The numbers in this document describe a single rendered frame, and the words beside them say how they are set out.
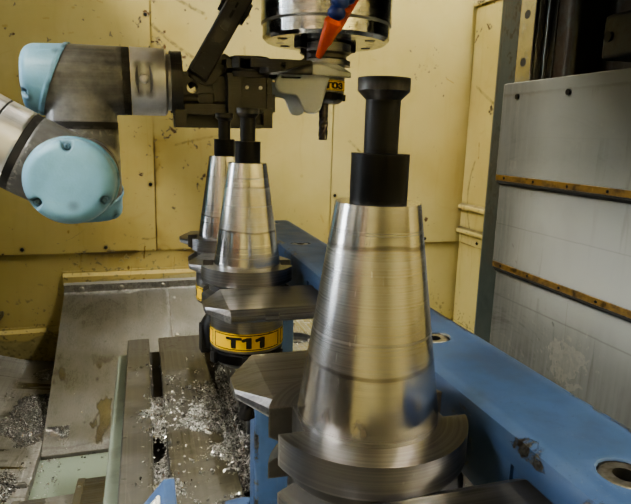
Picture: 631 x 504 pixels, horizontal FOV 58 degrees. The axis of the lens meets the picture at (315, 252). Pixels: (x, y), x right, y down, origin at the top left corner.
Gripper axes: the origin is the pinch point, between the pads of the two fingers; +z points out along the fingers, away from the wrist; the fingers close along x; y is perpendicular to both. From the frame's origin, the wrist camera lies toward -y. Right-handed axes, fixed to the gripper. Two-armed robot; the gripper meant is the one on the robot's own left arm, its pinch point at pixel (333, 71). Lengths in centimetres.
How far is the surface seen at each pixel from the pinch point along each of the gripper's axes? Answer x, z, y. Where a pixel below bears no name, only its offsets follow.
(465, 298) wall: -94, 81, 63
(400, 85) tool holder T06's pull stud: 56, -17, 6
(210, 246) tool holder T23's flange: 24.5, -18.6, 16.8
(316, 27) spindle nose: 7.0, -4.4, -3.7
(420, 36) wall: -100, 63, -23
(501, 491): 58, -15, 17
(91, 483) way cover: -23, -34, 66
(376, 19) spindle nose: 7.0, 2.7, -5.0
